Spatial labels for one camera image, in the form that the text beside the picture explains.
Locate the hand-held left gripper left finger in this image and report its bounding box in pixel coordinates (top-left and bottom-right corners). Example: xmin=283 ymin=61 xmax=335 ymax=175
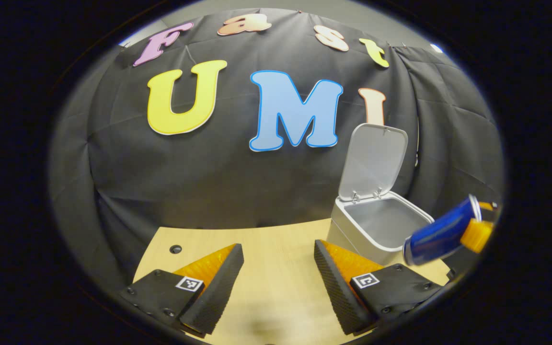
xmin=118 ymin=243 xmax=244 ymax=338

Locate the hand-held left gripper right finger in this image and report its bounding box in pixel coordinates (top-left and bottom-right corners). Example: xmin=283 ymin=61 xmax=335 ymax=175
xmin=313 ymin=240 xmax=444 ymax=336

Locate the blue pop can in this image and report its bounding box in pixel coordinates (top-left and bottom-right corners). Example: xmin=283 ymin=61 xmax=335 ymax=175
xmin=403 ymin=194 xmax=483 ymax=266

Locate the white desktop garbage bin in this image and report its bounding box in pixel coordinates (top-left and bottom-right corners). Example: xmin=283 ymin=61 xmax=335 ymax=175
xmin=326 ymin=123 xmax=435 ymax=266

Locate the light wooden desktop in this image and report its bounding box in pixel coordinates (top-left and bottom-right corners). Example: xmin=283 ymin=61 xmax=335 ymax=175
xmin=132 ymin=218 xmax=451 ymax=345

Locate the black backdrop cloth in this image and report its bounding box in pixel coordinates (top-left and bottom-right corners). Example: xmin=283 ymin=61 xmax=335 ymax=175
xmin=48 ymin=7 xmax=504 ymax=298

